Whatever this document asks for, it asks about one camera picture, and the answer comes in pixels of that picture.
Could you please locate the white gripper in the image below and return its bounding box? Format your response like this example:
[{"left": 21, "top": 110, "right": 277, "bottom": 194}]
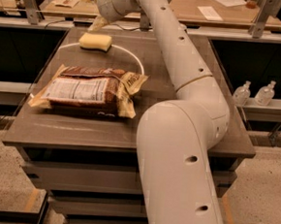
[{"left": 83, "top": 0, "right": 141, "bottom": 32}]

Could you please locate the yellow sponge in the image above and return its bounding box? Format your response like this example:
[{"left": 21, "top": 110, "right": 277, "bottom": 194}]
[{"left": 78, "top": 33, "right": 112, "bottom": 51}]

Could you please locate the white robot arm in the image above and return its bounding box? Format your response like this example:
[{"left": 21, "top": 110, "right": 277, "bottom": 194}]
[{"left": 94, "top": 0, "right": 230, "bottom": 224}]

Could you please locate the brown chip bag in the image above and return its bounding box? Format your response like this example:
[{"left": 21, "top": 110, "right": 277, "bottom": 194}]
[{"left": 28, "top": 65, "right": 148, "bottom": 118}]

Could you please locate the small paper note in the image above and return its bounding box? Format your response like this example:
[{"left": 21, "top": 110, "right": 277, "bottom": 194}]
[{"left": 52, "top": 0, "right": 79, "bottom": 9}]

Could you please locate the white paper sheet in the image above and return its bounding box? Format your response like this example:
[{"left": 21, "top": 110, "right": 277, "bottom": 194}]
[{"left": 199, "top": 6, "right": 223, "bottom": 21}]

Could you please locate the grey drawer cabinet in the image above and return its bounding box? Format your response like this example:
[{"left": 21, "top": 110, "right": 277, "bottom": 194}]
[{"left": 3, "top": 27, "right": 255, "bottom": 224}]

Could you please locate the clear plastic bottle left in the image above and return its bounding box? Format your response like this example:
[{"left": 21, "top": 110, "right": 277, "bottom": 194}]
[{"left": 233, "top": 80, "right": 251, "bottom": 107}]

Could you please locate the white cable on table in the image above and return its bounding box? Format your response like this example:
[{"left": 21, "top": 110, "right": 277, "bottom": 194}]
[{"left": 55, "top": 40, "right": 147, "bottom": 77}]

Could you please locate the grey metal bracket left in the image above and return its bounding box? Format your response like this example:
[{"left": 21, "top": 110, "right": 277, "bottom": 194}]
[{"left": 23, "top": 0, "right": 41, "bottom": 25}]

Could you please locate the grey metal bracket right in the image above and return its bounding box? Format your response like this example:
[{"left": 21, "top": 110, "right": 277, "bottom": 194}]
[{"left": 248, "top": 0, "right": 274, "bottom": 39}]

